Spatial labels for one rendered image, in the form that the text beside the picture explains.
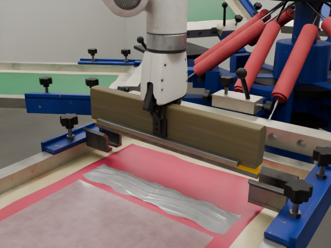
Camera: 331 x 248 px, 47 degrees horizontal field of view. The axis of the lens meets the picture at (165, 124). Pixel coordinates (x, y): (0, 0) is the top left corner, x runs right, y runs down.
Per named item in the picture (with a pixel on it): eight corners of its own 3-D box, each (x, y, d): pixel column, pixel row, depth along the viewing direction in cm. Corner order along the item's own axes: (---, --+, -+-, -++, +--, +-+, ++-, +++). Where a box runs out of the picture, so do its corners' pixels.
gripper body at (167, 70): (166, 37, 76) (165, 90, 81) (133, 44, 69) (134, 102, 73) (197, 41, 72) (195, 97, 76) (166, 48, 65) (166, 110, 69)
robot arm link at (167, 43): (166, 28, 76) (166, 42, 77) (138, 32, 69) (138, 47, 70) (198, 31, 72) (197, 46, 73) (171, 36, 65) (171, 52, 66)
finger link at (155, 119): (154, 102, 75) (154, 133, 77) (144, 106, 72) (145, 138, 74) (167, 105, 73) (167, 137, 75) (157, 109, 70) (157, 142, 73)
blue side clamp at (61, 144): (57, 173, 89) (53, 146, 86) (43, 168, 92) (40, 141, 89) (138, 134, 112) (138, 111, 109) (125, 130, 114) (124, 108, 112)
